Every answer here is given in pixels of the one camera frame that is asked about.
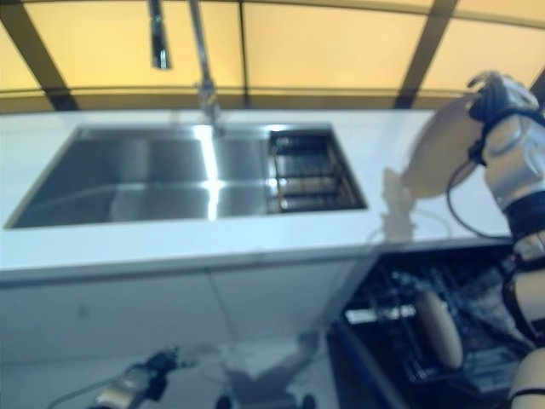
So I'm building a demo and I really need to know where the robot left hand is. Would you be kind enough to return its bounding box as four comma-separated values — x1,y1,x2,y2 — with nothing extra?
146,345,200,373

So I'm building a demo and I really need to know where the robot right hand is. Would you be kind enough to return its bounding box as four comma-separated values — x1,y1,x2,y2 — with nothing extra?
466,70,540,125

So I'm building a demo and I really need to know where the cream round plate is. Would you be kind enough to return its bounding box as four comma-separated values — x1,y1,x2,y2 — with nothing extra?
401,95,487,202
414,288,465,371

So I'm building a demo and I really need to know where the white cabinet door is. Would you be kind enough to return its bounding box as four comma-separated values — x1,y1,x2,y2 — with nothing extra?
0,266,240,370
207,254,359,347

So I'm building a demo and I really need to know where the stainless steel sink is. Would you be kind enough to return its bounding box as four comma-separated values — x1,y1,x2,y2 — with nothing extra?
3,122,370,232

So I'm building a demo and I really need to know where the black and steel dish rack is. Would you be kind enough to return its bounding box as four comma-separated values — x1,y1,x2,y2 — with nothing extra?
267,129,369,215

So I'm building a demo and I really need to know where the chrome kitchen faucet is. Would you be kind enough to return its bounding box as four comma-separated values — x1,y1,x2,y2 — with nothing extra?
146,0,227,138

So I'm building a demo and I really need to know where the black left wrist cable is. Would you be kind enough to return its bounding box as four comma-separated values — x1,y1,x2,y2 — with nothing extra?
48,381,112,409

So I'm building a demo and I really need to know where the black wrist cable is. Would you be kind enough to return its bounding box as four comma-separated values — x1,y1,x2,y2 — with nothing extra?
48,381,112,409
444,164,513,243

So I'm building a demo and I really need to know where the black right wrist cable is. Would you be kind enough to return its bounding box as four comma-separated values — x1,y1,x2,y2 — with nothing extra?
444,164,513,243

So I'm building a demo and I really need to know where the yellow window with dark frame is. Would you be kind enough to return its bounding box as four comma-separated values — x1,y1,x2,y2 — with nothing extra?
0,0,545,115

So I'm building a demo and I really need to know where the dishwasher lower wire rack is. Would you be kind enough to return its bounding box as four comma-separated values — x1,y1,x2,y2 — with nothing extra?
364,258,536,385

